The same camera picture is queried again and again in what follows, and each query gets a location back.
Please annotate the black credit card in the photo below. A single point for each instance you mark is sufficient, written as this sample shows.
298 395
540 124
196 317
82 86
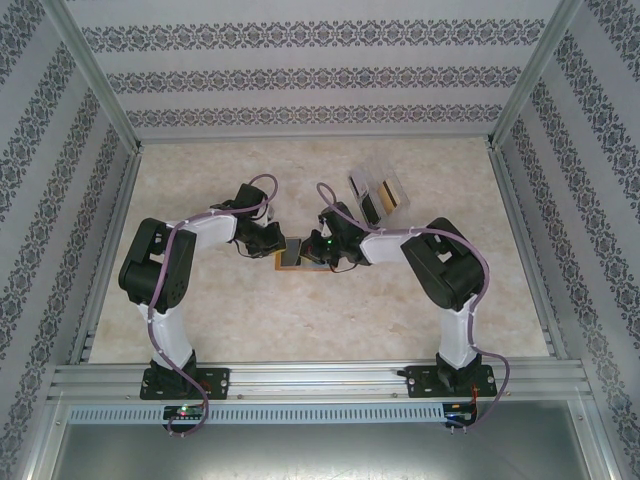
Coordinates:
371 210

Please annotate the white grey credit card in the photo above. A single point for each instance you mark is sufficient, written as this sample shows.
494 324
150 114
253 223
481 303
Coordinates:
359 184

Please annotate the gold card with black stripe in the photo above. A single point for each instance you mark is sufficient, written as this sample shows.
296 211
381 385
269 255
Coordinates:
387 196

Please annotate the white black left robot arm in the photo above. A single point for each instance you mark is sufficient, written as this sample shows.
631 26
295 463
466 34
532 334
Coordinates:
170 335

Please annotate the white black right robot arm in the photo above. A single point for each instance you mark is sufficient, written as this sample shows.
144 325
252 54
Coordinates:
455 335

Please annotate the dark grey credit card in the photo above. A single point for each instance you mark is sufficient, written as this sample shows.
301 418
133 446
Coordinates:
292 252

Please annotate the clear plastic box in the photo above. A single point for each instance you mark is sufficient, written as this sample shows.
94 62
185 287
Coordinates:
387 166

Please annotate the grey metal sheet panel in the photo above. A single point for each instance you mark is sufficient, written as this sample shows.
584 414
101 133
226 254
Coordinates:
320 455

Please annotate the aluminium mounting rail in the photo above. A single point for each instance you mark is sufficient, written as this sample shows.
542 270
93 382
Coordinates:
310 382

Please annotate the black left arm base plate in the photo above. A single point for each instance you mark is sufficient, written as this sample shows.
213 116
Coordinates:
220 382

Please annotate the aluminium side rail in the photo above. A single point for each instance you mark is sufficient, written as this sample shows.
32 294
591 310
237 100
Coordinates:
510 200
109 250

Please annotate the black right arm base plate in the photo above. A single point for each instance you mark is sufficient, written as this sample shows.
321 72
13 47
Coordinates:
420 382

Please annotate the aluminium frame post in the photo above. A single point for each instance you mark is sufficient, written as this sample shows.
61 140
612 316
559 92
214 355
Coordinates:
95 75
540 65

